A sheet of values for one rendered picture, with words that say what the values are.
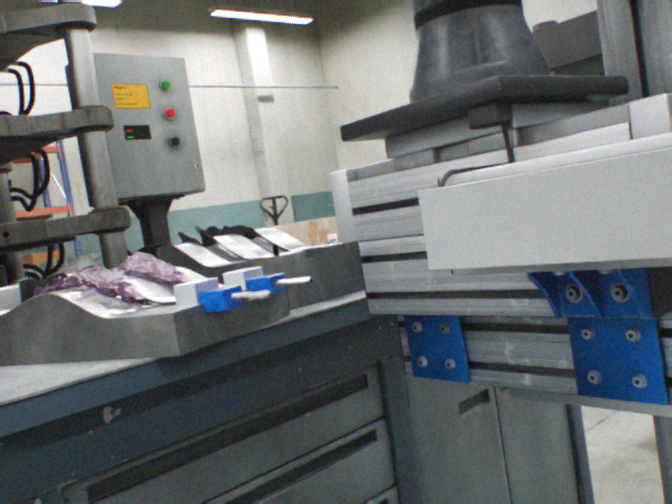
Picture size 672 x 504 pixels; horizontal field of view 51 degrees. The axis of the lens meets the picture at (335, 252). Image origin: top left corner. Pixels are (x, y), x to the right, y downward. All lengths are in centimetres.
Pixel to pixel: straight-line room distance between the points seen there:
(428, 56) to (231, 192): 860
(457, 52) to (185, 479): 66
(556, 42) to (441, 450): 421
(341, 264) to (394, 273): 41
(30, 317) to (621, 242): 80
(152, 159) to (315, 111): 850
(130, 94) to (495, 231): 160
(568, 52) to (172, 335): 463
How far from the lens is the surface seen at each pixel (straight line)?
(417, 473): 136
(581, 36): 526
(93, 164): 182
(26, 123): 184
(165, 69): 213
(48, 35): 196
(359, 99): 1023
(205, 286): 94
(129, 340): 94
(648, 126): 62
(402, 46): 971
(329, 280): 120
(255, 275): 103
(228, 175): 933
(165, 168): 206
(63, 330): 102
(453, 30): 75
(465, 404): 151
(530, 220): 54
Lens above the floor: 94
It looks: 3 degrees down
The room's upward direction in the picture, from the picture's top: 9 degrees counter-clockwise
